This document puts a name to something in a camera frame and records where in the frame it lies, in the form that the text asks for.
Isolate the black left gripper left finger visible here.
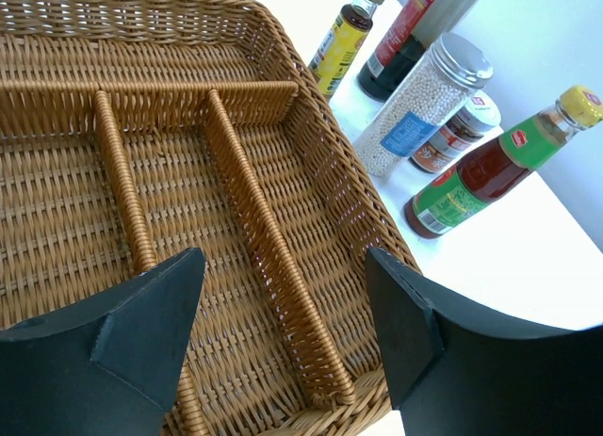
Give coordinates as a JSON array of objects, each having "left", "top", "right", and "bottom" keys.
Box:
[{"left": 1, "top": 248, "right": 205, "bottom": 435}]

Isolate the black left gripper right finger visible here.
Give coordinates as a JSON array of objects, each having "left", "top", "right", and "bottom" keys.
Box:
[{"left": 365, "top": 248, "right": 602, "bottom": 435}]

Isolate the green label chili sauce bottle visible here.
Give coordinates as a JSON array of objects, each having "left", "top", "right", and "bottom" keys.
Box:
[{"left": 403, "top": 86, "right": 602, "bottom": 239}]

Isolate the silver lid white pepper jar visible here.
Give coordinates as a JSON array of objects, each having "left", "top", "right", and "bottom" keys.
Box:
[{"left": 353, "top": 32, "right": 494, "bottom": 177}]

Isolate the tall dark soy sauce bottle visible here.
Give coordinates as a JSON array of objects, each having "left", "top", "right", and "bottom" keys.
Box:
[{"left": 357, "top": 0, "right": 479, "bottom": 102}]

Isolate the brown wicker divided basket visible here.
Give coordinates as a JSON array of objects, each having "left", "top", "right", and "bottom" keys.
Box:
[{"left": 1, "top": 0, "right": 415, "bottom": 435}]

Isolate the white lid red label jar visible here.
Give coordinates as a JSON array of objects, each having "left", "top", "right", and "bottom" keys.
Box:
[{"left": 410, "top": 90, "right": 501, "bottom": 174}]

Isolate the yellow label sesame oil bottle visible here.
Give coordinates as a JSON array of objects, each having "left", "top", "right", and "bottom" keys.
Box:
[{"left": 309, "top": 0, "right": 384, "bottom": 101}]

